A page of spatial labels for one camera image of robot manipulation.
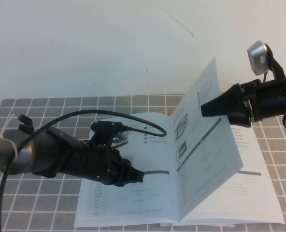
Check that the white zip tie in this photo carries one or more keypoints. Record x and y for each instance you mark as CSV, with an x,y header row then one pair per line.
x,y
16,149

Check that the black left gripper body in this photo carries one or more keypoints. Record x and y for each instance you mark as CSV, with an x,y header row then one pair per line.
x,y
102,164

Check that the grey white-checked tablecloth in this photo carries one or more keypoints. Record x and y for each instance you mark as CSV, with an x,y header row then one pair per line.
x,y
48,200

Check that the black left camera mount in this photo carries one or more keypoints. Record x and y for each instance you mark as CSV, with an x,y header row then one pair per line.
x,y
106,128

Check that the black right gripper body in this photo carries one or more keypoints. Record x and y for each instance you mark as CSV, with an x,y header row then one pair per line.
x,y
250,99

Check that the white product catalogue book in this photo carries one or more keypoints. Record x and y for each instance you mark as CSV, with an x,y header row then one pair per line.
x,y
205,188

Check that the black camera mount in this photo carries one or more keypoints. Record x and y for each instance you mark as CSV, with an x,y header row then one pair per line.
x,y
277,67
106,128

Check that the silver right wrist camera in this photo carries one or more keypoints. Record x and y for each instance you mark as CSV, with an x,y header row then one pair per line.
x,y
256,56

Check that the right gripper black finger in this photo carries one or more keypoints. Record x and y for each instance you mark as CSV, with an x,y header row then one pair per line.
x,y
227,97
230,113

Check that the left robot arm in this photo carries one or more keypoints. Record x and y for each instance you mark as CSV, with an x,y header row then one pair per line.
x,y
41,149

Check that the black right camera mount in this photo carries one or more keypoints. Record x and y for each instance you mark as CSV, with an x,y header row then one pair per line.
x,y
277,67

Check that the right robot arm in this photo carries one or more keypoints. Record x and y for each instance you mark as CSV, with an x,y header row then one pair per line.
x,y
278,99

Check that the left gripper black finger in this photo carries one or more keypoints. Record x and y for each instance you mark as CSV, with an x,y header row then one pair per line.
x,y
133,171
123,183

